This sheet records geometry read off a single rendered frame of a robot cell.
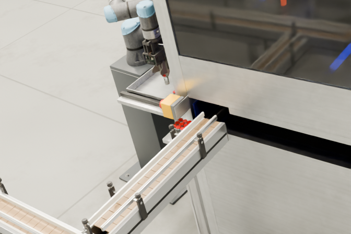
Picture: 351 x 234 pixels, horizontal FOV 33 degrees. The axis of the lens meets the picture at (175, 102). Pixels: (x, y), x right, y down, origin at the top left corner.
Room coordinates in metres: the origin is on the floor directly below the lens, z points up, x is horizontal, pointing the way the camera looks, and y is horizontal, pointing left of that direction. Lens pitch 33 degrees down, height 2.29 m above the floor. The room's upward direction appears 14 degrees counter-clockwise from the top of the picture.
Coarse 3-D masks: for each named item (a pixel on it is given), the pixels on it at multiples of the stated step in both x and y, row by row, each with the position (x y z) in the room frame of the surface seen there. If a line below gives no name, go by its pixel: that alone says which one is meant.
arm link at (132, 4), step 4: (136, 0) 2.38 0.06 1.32; (140, 0) 2.37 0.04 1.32; (144, 0) 2.36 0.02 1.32; (152, 0) 2.38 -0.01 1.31; (128, 4) 2.37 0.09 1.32; (132, 4) 2.36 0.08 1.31; (136, 4) 2.36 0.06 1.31; (132, 8) 2.35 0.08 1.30; (132, 12) 2.35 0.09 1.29; (136, 12) 2.35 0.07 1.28; (132, 16) 2.35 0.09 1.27; (136, 16) 2.35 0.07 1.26
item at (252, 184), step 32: (224, 160) 1.92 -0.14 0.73; (256, 160) 1.81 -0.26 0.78; (288, 160) 1.70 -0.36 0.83; (320, 160) 1.61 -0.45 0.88; (224, 192) 1.95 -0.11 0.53; (256, 192) 1.83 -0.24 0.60; (288, 192) 1.71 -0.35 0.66; (320, 192) 1.61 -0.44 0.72; (224, 224) 1.98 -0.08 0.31; (256, 224) 1.85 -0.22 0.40; (288, 224) 1.73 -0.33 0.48; (320, 224) 1.62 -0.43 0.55
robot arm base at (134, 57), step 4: (128, 48) 2.82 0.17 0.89; (136, 48) 2.80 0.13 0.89; (140, 48) 2.81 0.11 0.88; (128, 52) 2.83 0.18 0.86; (132, 52) 2.81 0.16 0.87; (136, 52) 2.80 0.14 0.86; (140, 52) 2.80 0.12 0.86; (128, 56) 2.83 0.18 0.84; (132, 56) 2.81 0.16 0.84; (136, 56) 2.80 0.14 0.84; (140, 56) 2.80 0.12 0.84; (144, 56) 2.80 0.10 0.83; (128, 60) 2.82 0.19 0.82; (132, 60) 2.80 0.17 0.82; (136, 60) 2.80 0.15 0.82; (140, 60) 2.80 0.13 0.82; (128, 64) 2.83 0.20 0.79; (132, 64) 2.80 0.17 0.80; (136, 64) 2.79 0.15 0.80; (140, 64) 2.79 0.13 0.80; (144, 64) 2.79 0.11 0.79
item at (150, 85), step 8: (136, 80) 2.42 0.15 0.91; (144, 80) 2.45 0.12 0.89; (152, 80) 2.44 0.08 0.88; (160, 80) 2.42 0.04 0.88; (128, 88) 2.38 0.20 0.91; (136, 88) 2.41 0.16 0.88; (144, 88) 2.39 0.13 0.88; (152, 88) 2.37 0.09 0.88; (160, 88) 2.35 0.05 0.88; (168, 88) 2.34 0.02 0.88; (144, 96) 2.29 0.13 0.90; (152, 96) 2.26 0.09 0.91; (160, 96) 2.29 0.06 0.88
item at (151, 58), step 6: (144, 42) 2.25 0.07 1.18; (150, 42) 2.24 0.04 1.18; (156, 42) 2.27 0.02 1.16; (144, 48) 2.26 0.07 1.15; (150, 48) 2.26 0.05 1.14; (156, 48) 2.26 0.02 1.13; (162, 48) 2.27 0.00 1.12; (144, 54) 2.27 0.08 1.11; (150, 54) 2.24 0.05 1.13; (156, 54) 2.23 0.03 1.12; (162, 54) 2.26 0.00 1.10; (144, 60) 2.27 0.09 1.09; (150, 60) 2.25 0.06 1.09; (156, 60) 2.23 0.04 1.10; (162, 60) 2.26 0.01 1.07
